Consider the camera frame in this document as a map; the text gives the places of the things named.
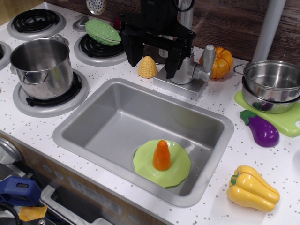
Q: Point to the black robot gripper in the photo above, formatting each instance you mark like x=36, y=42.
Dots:
x=157, y=25

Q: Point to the silver toy faucet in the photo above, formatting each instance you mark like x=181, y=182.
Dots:
x=192, y=78

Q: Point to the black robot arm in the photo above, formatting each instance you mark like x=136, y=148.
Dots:
x=156, y=25

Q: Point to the yellow toy corn piece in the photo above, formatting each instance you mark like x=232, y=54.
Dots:
x=147, y=68

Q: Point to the green toy bitter gourd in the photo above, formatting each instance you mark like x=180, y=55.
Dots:
x=102, y=32

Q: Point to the rear right stove burner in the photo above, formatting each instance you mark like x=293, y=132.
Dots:
x=93, y=53

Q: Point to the stove burner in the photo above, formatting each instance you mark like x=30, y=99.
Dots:
x=5, y=52
x=93, y=53
x=55, y=106
x=36, y=23

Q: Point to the orange toy pumpkin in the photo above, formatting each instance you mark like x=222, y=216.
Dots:
x=222, y=64

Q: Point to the steel slotted spoon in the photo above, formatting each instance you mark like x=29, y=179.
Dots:
x=96, y=7

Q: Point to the grey stove knob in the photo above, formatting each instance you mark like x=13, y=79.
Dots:
x=79, y=25

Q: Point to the front left stove burner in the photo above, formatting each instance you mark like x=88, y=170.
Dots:
x=55, y=106

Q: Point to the grey toy sink basin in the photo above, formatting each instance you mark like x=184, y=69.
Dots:
x=115, y=122

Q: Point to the orange toy carrot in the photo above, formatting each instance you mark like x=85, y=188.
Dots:
x=162, y=157

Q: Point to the tall steel pot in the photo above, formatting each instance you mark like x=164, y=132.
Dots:
x=43, y=67

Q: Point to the light green plastic plate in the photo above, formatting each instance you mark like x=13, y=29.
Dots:
x=180, y=164

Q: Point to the rear left stove burner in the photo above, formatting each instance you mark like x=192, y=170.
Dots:
x=36, y=23

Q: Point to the upper steel bowl pot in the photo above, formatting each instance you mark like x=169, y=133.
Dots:
x=271, y=80

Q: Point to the steel bowl pot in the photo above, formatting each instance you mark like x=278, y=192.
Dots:
x=271, y=80
x=266, y=106

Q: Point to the grey vertical pole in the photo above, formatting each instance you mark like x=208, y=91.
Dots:
x=268, y=30

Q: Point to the lower steel bowl pot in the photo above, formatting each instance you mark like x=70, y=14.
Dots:
x=266, y=106

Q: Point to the purple toy eggplant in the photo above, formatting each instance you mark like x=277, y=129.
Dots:
x=264, y=133

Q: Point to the far left stove burner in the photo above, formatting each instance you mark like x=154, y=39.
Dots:
x=5, y=52

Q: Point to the green plastic cutting board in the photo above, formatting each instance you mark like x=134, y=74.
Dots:
x=287, y=123

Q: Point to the yellow toy bell pepper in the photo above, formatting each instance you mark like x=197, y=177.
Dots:
x=248, y=188

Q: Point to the blue clamp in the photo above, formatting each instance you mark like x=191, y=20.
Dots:
x=19, y=191

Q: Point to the orange tape piece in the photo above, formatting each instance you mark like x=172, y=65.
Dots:
x=29, y=213

